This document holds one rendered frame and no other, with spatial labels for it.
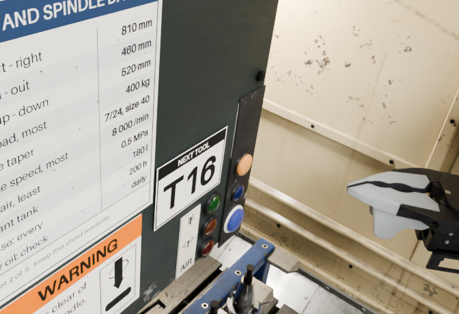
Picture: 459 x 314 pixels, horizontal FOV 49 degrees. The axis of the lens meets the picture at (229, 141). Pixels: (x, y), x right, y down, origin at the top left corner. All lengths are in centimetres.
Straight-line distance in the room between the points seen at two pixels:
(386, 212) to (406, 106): 70
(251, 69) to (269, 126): 95
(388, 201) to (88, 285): 30
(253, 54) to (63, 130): 21
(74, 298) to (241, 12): 27
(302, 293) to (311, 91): 64
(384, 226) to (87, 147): 34
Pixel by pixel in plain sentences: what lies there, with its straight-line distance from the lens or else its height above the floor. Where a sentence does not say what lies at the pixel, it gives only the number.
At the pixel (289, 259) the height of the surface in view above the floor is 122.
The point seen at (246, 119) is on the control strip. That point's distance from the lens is 51.
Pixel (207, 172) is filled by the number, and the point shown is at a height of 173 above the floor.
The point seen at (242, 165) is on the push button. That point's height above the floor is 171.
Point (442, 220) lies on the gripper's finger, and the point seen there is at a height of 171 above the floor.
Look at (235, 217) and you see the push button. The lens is 58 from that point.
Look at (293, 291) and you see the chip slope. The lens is 161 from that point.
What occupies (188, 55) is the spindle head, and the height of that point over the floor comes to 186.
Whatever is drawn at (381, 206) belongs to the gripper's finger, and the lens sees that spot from 55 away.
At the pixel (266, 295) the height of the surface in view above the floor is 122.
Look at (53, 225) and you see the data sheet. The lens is 36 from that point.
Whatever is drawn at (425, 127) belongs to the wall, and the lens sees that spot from 123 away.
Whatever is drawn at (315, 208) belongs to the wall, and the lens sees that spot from 147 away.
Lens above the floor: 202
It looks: 33 degrees down
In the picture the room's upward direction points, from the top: 8 degrees clockwise
